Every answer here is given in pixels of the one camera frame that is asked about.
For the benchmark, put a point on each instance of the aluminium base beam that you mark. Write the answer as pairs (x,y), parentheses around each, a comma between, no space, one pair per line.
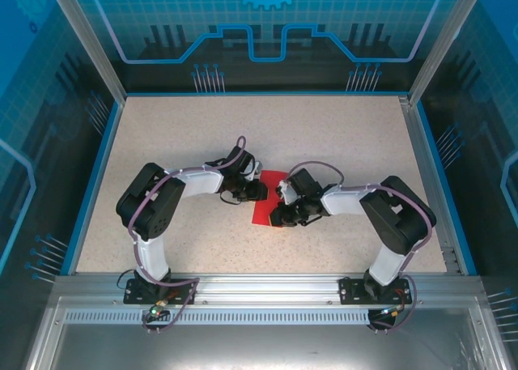
(267,289)

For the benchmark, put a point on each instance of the grey metal floor plate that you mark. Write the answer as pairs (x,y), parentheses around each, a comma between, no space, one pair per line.
(263,350)

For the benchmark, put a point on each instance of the aluminium side rail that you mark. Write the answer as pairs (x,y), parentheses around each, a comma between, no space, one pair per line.
(430,184)

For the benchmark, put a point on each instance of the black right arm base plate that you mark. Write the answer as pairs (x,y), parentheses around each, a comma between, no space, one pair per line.
(350,291)

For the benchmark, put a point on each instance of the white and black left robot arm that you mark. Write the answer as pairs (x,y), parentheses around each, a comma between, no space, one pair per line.
(154,256)

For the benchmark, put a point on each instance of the red paper sheet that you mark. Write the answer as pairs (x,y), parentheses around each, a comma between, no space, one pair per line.
(265,212)

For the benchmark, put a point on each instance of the aluminium frame post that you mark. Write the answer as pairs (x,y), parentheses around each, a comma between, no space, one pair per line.
(444,42)
(88,42)

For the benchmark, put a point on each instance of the blue printed rear panel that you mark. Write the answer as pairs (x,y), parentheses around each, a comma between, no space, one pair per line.
(162,5)

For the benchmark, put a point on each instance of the blue table border strip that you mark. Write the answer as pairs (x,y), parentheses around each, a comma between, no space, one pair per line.
(96,184)
(443,184)
(263,93)

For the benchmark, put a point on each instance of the blue printed side panel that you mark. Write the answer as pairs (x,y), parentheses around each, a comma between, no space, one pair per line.
(485,103)
(32,103)

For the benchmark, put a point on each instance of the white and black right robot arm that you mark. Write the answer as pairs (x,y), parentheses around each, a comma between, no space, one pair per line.
(344,202)

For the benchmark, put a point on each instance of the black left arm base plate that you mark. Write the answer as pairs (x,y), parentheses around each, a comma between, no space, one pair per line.
(133,295)

